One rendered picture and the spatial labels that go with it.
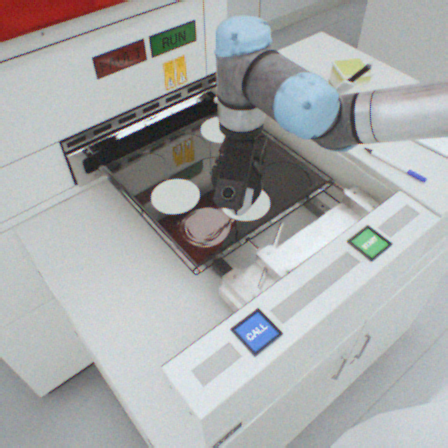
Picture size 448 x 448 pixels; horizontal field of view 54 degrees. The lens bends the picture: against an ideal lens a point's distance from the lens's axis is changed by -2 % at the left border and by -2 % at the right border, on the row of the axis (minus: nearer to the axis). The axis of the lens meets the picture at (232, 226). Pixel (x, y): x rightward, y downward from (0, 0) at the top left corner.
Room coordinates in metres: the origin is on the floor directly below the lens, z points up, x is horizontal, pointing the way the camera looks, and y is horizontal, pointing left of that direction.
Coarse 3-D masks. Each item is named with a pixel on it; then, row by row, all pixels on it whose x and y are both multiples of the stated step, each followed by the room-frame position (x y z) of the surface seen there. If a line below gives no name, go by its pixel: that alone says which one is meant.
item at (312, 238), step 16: (336, 208) 0.62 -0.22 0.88; (320, 224) 0.57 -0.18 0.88; (336, 224) 0.57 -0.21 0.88; (352, 224) 0.57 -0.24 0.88; (288, 240) 0.53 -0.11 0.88; (304, 240) 0.53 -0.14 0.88; (320, 240) 0.53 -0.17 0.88; (288, 256) 0.49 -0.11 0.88; (304, 256) 0.49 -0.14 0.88; (256, 272) 0.46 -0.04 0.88; (224, 288) 0.42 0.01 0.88; (240, 304) 0.39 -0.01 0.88
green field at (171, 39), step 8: (192, 24) 0.94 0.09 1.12; (168, 32) 0.90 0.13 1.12; (176, 32) 0.91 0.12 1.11; (184, 32) 0.93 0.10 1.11; (192, 32) 0.94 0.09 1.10; (152, 40) 0.88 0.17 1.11; (160, 40) 0.89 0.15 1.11; (168, 40) 0.90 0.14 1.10; (176, 40) 0.91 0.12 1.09; (184, 40) 0.93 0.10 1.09; (192, 40) 0.94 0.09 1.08; (160, 48) 0.89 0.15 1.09; (168, 48) 0.90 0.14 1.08
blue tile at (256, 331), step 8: (248, 320) 0.31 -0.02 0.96; (256, 320) 0.31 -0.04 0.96; (264, 320) 0.31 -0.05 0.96; (240, 328) 0.30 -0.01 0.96; (248, 328) 0.30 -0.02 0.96; (256, 328) 0.30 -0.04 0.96; (264, 328) 0.30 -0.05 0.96; (272, 328) 0.30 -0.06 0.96; (248, 336) 0.29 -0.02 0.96; (256, 336) 0.29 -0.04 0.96; (264, 336) 0.29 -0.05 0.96; (272, 336) 0.29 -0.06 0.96; (248, 344) 0.28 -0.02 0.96; (256, 344) 0.28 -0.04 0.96; (264, 344) 0.28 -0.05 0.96
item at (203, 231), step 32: (192, 128) 0.86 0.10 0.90; (128, 160) 0.75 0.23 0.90; (160, 160) 0.74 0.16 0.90; (192, 160) 0.74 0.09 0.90; (288, 160) 0.74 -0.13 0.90; (288, 192) 0.65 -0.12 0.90; (160, 224) 0.56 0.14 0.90; (192, 224) 0.56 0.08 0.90; (224, 224) 0.56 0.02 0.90; (256, 224) 0.56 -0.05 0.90; (192, 256) 0.48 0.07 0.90
